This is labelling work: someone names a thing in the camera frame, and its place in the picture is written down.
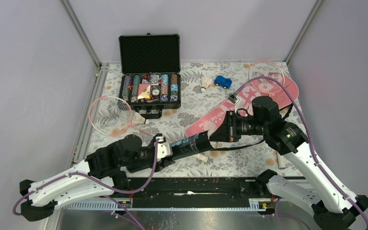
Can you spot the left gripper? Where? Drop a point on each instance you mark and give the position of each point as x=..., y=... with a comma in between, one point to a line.
x=163, y=163

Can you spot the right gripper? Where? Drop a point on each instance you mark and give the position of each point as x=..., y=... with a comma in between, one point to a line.
x=227, y=131

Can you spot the black shuttlecock tube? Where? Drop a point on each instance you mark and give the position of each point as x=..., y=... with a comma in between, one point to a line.
x=190, y=146

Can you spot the white shuttlecock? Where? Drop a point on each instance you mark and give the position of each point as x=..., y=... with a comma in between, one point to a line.
x=205, y=83
x=138, y=119

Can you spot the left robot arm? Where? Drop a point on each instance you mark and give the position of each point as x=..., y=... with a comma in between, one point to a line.
x=122, y=167

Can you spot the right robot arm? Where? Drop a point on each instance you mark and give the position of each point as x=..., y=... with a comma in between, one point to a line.
x=331, y=204

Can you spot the blue toy car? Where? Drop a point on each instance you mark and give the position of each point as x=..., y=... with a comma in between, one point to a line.
x=223, y=82

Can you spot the pink racket on left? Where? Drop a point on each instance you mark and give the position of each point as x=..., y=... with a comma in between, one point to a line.
x=110, y=118

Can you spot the pink racket on bag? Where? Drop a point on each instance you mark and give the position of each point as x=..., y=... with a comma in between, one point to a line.
x=271, y=73

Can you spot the pink racket bag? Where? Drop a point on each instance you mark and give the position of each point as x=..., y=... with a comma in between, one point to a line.
x=215, y=118

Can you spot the black poker chip case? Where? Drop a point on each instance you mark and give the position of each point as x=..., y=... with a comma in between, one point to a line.
x=151, y=67

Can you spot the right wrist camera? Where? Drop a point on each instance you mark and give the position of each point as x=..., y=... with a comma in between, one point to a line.
x=237, y=100

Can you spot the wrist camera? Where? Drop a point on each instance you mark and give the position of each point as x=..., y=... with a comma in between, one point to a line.
x=237, y=100
x=163, y=148

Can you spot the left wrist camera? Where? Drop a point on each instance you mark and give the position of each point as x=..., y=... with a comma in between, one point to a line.
x=163, y=148

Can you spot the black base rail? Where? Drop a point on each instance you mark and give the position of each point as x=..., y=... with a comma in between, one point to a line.
x=198, y=193

